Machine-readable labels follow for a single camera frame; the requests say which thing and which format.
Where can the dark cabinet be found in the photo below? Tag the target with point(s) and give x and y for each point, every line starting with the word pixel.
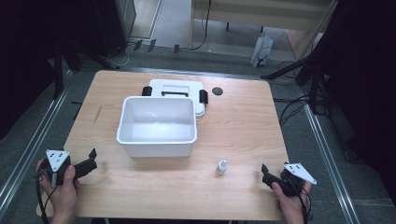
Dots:
pixel 115 25

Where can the person's left hand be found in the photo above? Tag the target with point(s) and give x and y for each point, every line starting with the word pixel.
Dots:
pixel 62 196

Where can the black tripod stand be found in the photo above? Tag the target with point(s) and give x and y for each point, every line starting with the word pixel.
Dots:
pixel 289 68

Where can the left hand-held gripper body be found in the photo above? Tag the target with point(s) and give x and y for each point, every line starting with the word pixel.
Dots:
pixel 58 159

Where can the light wooden bench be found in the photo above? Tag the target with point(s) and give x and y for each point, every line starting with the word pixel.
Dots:
pixel 264 14

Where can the white paper bag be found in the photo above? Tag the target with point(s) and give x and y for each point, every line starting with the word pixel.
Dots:
pixel 261 51

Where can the black metal stand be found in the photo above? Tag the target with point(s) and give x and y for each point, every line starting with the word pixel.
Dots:
pixel 58 71

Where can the white plastic storage box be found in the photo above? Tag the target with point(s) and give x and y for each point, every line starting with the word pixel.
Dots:
pixel 157 126

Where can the person's right hand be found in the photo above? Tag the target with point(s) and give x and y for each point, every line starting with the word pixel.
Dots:
pixel 291 205

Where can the black round table grommet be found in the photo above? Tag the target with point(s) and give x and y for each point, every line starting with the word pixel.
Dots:
pixel 217 91

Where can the white lid with black latches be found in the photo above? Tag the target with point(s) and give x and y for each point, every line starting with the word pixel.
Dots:
pixel 177 88

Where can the metal floor rail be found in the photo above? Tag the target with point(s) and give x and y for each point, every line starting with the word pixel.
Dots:
pixel 28 155
pixel 330 161

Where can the small white dropper bottle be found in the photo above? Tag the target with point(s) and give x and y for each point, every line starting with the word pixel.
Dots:
pixel 221 168

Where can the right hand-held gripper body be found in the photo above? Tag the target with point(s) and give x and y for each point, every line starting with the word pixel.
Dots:
pixel 295 179

